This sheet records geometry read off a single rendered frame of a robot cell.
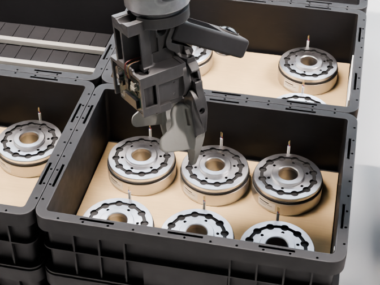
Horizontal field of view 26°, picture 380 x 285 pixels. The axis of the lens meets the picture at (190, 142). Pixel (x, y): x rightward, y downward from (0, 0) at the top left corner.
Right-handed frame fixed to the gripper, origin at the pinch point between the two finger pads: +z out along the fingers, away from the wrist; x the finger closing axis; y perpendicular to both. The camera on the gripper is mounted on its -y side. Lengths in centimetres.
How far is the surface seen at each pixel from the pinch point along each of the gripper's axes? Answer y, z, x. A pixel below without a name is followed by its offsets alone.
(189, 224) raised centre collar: 0.2, 13.4, 0.1
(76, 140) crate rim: 8.0, 5.3, -16.6
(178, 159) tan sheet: -8.0, 15.4, -15.9
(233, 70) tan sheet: -29.0, 13.7, -30.8
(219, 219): -4.1, 14.0, 1.0
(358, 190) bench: -37.6, 29.5, -6.2
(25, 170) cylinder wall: 13.7, 12.9, -24.8
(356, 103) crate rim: -31.2, 6.9, -1.6
